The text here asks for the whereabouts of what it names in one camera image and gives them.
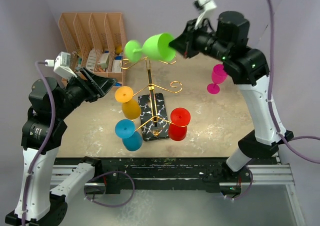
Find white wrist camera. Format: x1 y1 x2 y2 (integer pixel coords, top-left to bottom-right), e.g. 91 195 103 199
45 52 77 80
193 0 217 30

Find green plastic wine glass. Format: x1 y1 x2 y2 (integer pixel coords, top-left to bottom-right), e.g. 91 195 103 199
123 33 176 62

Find gold wire glass rack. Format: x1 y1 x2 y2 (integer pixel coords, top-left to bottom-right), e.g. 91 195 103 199
133 57 183 141

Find pink plastic wine glass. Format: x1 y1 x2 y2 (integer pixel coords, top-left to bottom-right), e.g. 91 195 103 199
207 64 228 94

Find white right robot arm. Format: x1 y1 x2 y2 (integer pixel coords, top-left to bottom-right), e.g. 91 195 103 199
168 11 294 181

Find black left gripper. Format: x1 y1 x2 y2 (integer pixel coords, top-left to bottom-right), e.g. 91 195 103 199
54 66 117 118

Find yellow round object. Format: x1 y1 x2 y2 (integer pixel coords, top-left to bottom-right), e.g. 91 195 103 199
115 45 123 54

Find white red medicine box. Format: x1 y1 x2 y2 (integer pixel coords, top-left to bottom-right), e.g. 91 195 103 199
97 53 110 69

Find white printed label packet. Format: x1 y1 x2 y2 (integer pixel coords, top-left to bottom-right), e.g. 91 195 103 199
85 48 97 72

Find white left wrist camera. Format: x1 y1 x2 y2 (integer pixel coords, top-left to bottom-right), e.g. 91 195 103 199
45 52 77 80

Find orange plastic wine glass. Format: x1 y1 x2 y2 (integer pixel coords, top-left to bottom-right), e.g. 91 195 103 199
114 86 141 120

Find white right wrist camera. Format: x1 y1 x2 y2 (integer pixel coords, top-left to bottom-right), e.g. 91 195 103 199
193 0 217 30

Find peach plastic desk organizer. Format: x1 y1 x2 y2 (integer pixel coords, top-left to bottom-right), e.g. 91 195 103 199
58 12 127 86

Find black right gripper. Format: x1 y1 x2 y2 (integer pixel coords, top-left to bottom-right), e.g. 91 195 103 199
171 17 232 62

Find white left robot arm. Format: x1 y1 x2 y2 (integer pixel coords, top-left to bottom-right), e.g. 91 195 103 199
5 69 117 225

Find red plastic wine glass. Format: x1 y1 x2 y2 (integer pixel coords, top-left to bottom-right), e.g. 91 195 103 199
168 107 191 141

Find blue plastic wine glass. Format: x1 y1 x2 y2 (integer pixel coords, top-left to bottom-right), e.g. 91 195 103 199
115 119 143 151

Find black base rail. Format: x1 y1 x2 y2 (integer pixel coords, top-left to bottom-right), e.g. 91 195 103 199
72 156 253 194

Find white blue labelled box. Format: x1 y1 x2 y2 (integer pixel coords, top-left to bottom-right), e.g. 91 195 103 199
111 56 123 73

